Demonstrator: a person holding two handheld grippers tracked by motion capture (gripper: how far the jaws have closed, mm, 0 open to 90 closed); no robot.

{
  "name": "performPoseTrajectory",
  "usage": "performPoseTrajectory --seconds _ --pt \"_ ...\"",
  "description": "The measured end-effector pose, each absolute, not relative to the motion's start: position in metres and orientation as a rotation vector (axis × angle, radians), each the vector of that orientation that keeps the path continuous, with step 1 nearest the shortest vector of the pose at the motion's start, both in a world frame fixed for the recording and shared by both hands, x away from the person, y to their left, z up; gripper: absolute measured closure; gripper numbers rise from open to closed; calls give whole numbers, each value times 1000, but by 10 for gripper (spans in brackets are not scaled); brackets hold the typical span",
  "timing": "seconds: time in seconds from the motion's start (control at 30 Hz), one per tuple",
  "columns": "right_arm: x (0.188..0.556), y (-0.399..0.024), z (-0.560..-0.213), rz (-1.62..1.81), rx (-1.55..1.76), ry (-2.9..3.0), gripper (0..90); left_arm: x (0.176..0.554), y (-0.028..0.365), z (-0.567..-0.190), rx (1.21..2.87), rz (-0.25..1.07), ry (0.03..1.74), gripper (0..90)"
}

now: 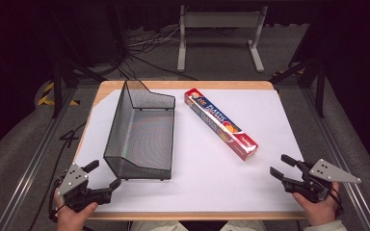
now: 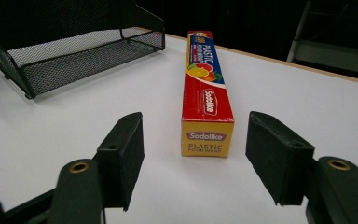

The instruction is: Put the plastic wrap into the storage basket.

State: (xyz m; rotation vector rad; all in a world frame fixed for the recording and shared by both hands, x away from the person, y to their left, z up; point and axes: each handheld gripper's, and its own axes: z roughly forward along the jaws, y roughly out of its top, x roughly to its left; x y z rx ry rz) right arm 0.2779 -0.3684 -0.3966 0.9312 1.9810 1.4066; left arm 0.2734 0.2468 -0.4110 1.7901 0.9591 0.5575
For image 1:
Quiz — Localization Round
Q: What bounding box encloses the person's left hand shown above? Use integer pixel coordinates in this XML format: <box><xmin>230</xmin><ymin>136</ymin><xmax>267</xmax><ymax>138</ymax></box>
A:
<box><xmin>53</xmin><ymin>192</ymin><xmax>99</xmax><ymax>231</ymax></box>

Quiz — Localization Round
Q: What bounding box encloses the black floor cable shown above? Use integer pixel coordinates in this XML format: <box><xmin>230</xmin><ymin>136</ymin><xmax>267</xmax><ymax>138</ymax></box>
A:
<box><xmin>128</xmin><ymin>53</ymin><xmax>199</xmax><ymax>82</ymax></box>

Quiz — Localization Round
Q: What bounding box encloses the person's right beige sleeve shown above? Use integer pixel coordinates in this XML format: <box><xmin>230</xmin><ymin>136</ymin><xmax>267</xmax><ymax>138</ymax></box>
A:
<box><xmin>303</xmin><ymin>218</ymin><xmax>348</xmax><ymax>231</ymax></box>

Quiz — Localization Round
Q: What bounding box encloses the white table mat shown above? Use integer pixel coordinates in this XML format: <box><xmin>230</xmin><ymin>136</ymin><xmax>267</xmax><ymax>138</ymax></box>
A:
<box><xmin>74</xmin><ymin>89</ymin><xmax>304</xmax><ymax>214</ymax></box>

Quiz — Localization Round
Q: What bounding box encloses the person's right leg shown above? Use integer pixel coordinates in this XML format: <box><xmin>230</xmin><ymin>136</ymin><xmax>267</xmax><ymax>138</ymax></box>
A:
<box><xmin>219</xmin><ymin>219</ymin><xmax>268</xmax><ymax>231</ymax></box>

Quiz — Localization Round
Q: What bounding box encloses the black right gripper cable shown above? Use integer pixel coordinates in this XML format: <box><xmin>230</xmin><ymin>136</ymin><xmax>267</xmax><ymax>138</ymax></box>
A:
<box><xmin>329</xmin><ymin>187</ymin><xmax>345</xmax><ymax>217</ymax></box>

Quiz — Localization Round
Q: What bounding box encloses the person's leg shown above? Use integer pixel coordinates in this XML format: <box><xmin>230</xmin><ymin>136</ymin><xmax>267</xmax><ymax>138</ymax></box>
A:
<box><xmin>129</xmin><ymin>219</ymin><xmax>188</xmax><ymax>231</ymax></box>
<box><xmin>219</xmin><ymin>219</ymin><xmax>268</xmax><ymax>231</ymax></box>

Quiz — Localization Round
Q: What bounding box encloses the yellow black hazard tape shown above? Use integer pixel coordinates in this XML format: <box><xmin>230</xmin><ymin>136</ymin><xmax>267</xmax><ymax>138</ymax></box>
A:
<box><xmin>37</xmin><ymin>81</ymin><xmax>80</xmax><ymax>107</ymax></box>

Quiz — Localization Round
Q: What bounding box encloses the black metal stand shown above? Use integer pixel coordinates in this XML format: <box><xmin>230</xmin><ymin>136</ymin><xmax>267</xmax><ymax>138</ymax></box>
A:
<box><xmin>49</xmin><ymin>57</ymin><xmax>108</xmax><ymax>118</ymax></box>
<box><xmin>270</xmin><ymin>58</ymin><xmax>328</xmax><ymax>118</ymax></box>

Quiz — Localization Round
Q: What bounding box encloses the black wire mesh basket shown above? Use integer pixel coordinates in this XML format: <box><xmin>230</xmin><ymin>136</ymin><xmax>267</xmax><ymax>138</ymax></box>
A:
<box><xmin>103</xmin><ymin>79</ymin><xmax>176</xmax><ymax>182</ymax></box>

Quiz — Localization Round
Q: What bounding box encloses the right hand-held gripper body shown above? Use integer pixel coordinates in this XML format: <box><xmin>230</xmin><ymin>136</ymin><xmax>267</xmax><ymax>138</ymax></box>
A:
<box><xmin>280</xmin><ymin>158</ymin><xmax>363</xmax><ymax>204</ymax></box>

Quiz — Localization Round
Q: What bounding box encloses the red plastic wrap box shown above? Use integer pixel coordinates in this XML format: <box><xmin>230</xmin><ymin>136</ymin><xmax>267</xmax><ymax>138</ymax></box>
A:
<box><xmin>183</xmin><ymin>88</ymin><xmax>260</xmax><ymax>163</ymax></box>

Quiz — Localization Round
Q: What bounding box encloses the person's left leg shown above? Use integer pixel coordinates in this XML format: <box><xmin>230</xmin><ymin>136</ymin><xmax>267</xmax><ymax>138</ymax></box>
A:
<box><xmin>129</xmin><ymin>219</ymin><xmax>188</xmax><ymax>231</ymax></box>

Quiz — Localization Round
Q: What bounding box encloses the grey metal stand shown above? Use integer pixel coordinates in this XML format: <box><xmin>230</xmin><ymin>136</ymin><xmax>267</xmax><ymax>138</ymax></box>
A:
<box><xmin>176</xmin><ymin>4</ymin><xmax>269</xmax><ymax>73</ymax></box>

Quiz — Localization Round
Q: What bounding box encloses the aluminium rail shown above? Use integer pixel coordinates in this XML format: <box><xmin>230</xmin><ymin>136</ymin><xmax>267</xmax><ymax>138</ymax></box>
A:
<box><xmin>0</xmin><ymin>86</ymin><xmax>79</xmax><ymax>231</ymax></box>
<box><xmin>301</xmin><ymin>86</ymin><xmax>370</xmax><ymax>231</ymax></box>

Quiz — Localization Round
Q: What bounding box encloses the person's right hand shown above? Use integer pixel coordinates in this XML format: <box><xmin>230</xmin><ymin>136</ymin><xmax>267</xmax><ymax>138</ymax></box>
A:
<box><xmin>291</xmin><ymin>181</ymin><xmax>341</xmax><ymax>227</ymax></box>

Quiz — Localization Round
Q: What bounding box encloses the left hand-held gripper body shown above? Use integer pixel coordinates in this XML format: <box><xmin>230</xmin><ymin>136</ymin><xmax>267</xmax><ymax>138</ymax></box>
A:
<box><xmin>55</xmin><ymin>163</ymin><xmax>114</xmax><ymax>213</ymax></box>

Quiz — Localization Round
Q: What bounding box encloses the bundle of floor cables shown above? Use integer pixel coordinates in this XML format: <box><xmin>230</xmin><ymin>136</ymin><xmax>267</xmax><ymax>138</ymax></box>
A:
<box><xmin>125</xmin><ymin>27</ymin><xmax>183</xmax><ymax>55</ymax></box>

